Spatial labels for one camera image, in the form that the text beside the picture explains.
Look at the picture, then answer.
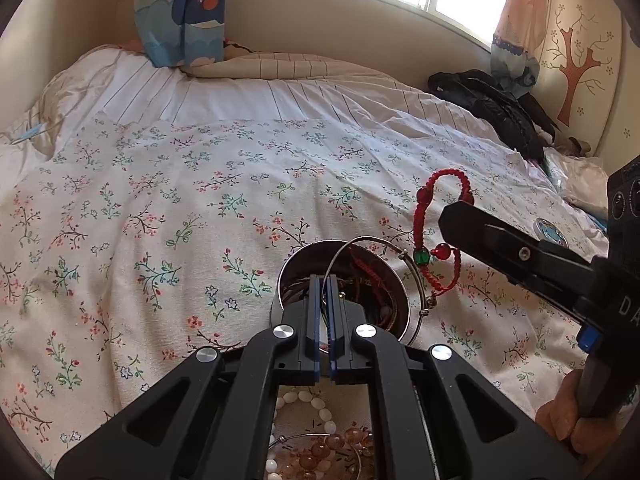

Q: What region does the round silver metal tin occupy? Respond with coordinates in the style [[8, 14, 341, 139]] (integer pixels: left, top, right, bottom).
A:
[[270, 240, 412, 348]]

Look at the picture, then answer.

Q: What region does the black jacket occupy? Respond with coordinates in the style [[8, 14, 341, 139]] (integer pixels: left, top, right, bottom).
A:
[[427, 69, 558, 161]]

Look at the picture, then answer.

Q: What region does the light blue face mask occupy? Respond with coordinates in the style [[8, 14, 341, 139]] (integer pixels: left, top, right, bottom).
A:
[[10, 122, 51, 144]]

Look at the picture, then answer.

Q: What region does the red cord bead bracelet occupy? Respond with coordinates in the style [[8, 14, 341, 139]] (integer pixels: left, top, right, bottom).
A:
[[412, 169, 476, 297]]

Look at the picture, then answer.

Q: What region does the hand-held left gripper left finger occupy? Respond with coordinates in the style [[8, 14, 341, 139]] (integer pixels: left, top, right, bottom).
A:
[[54, 275, 323, 480]]

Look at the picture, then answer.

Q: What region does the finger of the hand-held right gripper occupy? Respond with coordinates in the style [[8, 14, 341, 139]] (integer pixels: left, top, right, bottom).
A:
[[438, 200, 601, 318]]

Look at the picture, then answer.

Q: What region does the whale print curtain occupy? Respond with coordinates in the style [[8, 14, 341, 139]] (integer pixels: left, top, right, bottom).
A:
[[134, 0, 226, 68]]

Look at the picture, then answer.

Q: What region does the tree wall sticker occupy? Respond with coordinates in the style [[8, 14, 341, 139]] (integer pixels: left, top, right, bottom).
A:
[[545, 2, 616, 126]]

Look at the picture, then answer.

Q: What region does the beige striped pillow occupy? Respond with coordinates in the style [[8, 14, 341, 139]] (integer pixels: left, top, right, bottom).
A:
[[180, 51, 396, 81]]

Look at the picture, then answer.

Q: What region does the person's right hand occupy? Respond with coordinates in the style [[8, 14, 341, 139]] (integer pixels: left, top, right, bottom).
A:
[[535, 370, 632, 467]]

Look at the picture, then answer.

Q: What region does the silver wire bangle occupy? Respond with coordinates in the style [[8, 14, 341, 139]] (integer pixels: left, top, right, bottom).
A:
[[322, 236, 437, 322]]

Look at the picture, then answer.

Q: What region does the dark red braided bracelet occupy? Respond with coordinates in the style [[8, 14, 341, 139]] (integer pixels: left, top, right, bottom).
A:
[[350, 250, 397, 302]]

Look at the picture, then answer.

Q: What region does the clear plastic bag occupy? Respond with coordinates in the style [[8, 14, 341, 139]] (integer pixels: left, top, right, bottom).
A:
[[542, 147, 611, 216]]

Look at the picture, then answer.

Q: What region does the white bead bracelet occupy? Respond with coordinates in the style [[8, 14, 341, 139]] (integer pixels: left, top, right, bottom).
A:
[[265, 391, 337, 480]]

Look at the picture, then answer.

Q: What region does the heap of mixed bracelets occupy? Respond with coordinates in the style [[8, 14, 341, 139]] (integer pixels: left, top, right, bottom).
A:
[[270, 422, 376, 480]]

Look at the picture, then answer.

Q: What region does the floral bedsheet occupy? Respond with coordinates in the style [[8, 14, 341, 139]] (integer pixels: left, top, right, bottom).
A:
[[0, 117, 608, 480]]

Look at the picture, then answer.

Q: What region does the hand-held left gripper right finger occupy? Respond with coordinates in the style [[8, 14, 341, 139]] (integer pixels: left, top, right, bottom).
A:
[[325, 276, 583, 480]]

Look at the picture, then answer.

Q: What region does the round tin lid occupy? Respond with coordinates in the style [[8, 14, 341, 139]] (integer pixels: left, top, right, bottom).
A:
[[533, 217, 571, 247]]

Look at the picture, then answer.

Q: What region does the peach curtain with blue hem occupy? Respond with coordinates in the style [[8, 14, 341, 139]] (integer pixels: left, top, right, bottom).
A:
[[490, 0, 551, 98]]

